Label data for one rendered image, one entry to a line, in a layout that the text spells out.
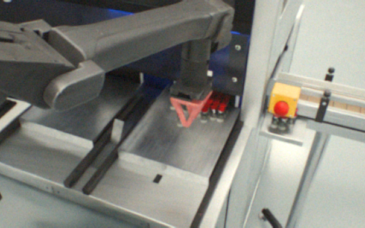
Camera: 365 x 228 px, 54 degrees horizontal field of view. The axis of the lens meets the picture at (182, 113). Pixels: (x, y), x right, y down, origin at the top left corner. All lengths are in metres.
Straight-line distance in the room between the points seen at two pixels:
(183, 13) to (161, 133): 0.54
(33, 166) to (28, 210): 1.09
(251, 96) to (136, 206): 0.43
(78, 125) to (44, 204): 1.04
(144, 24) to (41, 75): 0.19
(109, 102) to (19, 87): 0.85
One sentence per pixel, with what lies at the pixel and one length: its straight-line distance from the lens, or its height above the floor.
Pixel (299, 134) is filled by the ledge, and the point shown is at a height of 0.88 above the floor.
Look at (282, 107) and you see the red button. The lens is 0.99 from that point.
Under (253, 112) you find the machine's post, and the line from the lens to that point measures 1.06.
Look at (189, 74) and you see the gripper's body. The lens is 0.73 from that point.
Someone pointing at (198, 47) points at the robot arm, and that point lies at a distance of 0.71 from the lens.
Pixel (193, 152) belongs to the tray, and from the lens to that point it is 1.01.
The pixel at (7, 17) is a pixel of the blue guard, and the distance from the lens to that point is 1.38.
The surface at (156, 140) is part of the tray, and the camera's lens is 1.04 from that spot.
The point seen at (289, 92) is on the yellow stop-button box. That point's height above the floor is 1.03.
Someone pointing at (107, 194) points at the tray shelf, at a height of 0.88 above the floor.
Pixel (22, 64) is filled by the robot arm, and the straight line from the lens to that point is 0.35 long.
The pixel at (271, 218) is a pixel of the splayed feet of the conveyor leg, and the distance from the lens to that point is 1.86.
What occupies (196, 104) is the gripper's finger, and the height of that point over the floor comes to 1.15.
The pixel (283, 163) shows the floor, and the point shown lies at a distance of 2.25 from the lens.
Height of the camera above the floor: 1.60
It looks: 40 degrees down
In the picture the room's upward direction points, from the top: straight up
